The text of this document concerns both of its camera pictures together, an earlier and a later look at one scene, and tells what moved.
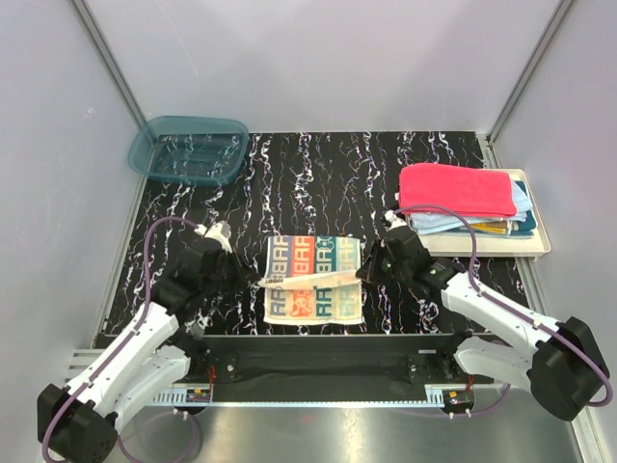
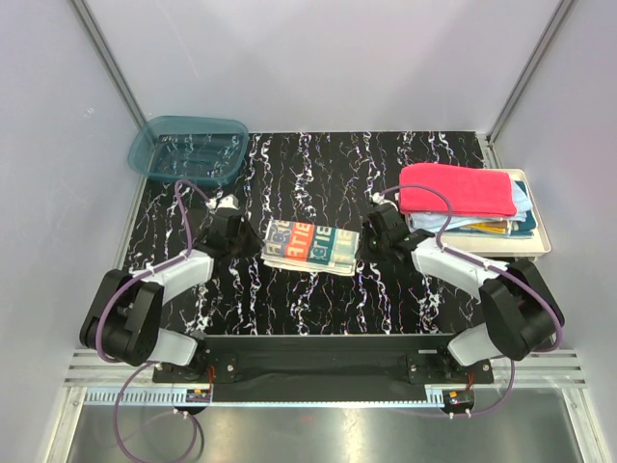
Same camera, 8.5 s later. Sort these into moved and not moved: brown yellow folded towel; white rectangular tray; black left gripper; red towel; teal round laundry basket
Moved: black left gripper
Not moved: white rectangular tray; teal round laundry basket; red towel; brown yellow folded towel
